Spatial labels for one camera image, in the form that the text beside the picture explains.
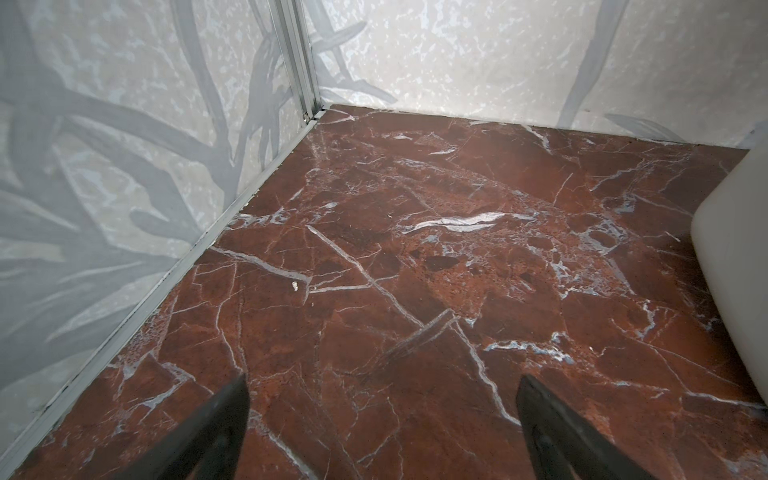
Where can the white plastic trash bin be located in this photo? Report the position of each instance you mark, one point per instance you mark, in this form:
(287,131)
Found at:
(729,235)

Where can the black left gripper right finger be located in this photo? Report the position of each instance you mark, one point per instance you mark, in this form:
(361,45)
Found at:
(563,445)

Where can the aluminium frame profiles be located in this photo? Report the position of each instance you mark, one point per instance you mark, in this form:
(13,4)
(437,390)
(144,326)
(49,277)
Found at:
(131,133)

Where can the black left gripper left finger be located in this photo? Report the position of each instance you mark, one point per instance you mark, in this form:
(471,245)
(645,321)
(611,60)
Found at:
(207,445)

